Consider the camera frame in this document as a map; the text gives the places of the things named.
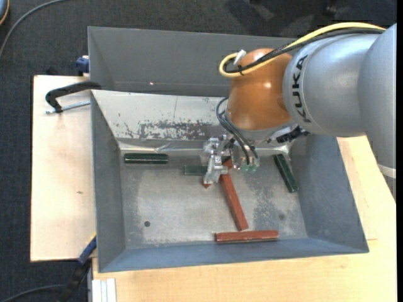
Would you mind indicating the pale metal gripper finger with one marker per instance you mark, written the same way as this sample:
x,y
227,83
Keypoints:
x,y
217,170
214,147

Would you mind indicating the red-brown block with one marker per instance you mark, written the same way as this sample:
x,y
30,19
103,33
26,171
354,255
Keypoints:
x,y
228,165
247,236
234,203

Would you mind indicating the dark green flat block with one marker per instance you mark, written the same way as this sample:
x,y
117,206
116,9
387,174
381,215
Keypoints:
x,y
193,170
286,173
145,158

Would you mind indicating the grey metal bin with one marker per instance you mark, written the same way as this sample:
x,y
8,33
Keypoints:
x,y
176,206

